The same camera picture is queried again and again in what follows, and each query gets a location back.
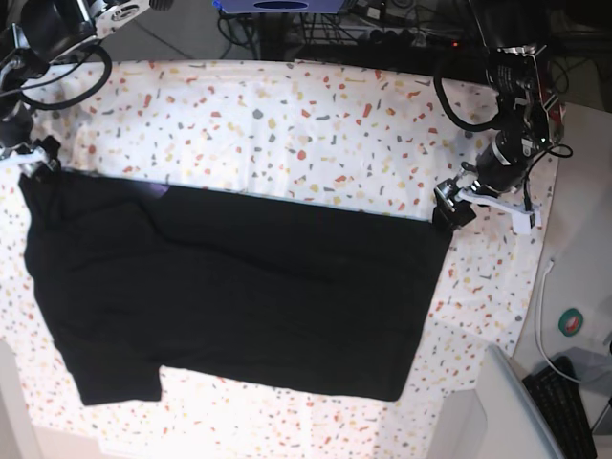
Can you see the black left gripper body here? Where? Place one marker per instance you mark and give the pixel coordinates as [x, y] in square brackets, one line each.
[451, 212]

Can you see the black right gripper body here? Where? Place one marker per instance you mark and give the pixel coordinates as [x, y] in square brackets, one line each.
[39, 170]

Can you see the black t-shirt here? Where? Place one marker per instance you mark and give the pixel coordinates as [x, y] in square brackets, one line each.
[131, 277]

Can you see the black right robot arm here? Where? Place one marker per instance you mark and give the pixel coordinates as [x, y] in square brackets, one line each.
[47, 32]

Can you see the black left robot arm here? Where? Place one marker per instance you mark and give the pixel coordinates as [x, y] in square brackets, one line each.
[528, 124]

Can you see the terrazzo pattern tablecloth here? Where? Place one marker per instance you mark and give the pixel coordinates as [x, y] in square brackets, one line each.
[329, 135]

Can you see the green tape roll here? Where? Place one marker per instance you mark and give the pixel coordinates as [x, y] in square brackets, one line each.
[570, 322]

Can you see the black keyboard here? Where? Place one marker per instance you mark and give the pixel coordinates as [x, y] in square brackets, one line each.
[560, 404]

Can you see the grey monitor edge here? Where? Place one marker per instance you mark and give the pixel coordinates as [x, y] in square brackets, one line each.
[515, 426]

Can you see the blue box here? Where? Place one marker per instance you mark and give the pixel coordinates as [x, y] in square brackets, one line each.
[279, 6]

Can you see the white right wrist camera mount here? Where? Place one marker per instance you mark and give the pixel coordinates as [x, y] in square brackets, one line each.
[14, 158]

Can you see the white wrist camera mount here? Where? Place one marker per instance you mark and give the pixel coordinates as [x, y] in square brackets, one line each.
[523, 220]
[14, 158]

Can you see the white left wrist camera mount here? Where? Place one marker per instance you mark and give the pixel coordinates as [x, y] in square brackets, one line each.
[523, 220]

